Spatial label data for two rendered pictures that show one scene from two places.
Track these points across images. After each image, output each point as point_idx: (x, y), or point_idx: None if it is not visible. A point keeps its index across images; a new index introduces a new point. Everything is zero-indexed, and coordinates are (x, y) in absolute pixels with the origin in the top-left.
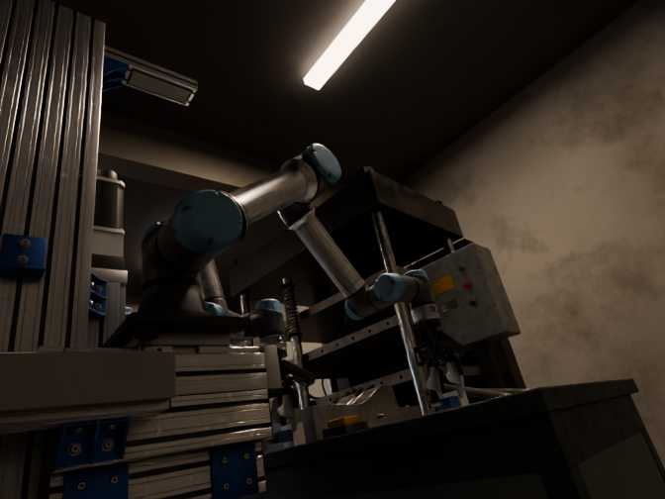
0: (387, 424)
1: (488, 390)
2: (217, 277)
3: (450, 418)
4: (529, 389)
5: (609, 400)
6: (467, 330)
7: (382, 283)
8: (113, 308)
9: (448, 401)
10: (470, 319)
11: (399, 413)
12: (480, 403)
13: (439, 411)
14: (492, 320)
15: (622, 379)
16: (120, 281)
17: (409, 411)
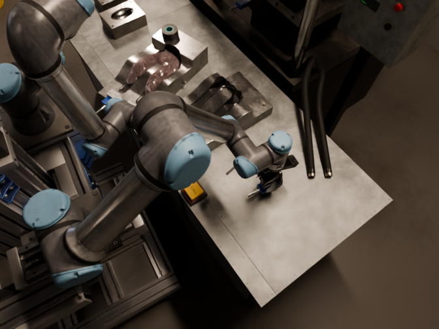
0: (208, 233)
1: (309, 153)
2: (92, 121)
3: (230, 266)
4: (258, 303)
5: None
6: (366, 36)
7: (238, 169)
8: (21, 181)
9: (262, 193)
10: (375, 32)
11: (251, 121)
12: (242, 281)
13: (228, 261)
14: (389, 53)
15: (372, 217)
16: (13, 168)
17: (261, 115)
